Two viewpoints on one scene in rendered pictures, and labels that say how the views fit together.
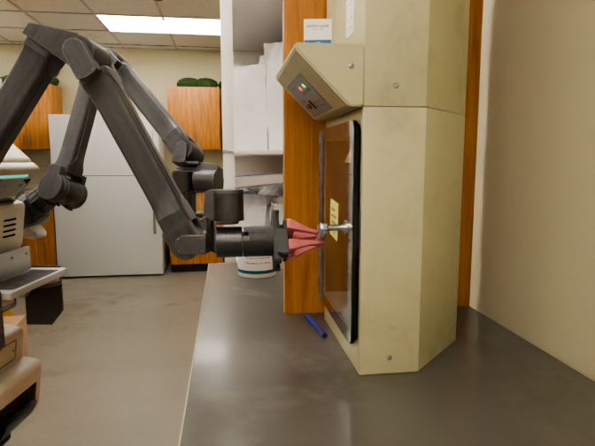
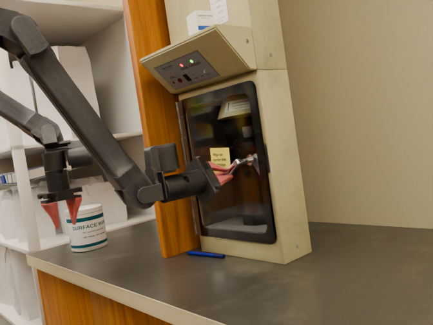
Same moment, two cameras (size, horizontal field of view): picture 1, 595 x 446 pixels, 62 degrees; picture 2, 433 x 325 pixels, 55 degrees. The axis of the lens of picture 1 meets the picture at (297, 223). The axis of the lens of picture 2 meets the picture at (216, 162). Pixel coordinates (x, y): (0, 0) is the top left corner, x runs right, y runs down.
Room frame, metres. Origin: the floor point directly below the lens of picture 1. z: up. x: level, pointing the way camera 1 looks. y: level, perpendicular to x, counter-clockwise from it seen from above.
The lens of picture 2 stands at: (0.07, 0.54, 1.26)
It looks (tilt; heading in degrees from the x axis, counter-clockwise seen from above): 3 degrees down; 327
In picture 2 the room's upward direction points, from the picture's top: 8 degrees counter-clockwise
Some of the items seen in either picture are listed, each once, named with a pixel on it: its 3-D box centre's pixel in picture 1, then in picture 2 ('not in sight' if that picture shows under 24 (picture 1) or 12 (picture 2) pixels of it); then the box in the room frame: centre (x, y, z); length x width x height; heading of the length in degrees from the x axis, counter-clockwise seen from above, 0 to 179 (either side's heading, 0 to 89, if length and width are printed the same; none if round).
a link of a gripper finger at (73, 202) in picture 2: not in sight; (66, 209); (1.25, 0.28, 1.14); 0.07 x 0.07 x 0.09; 9
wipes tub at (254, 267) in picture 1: (257, 251); (86, 227); (1.63, 0.13, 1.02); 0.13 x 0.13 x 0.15
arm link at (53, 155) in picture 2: (185, 180); (57, 160); (1.25, 0.28, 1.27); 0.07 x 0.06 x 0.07; 72
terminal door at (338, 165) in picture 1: (336, 225); (223, 166); (1.00, -0.08, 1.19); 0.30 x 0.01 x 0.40; 8
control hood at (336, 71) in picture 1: (312, 88); (193, 64); (0.99, -0.03, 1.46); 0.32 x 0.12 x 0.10; 8
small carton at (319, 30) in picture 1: (318, 39); (201, 26); (0.94, -0.04, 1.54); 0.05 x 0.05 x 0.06; 87
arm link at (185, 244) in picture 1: (212, 220); (153, 173); (0.92, 0.16, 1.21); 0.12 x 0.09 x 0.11; 88
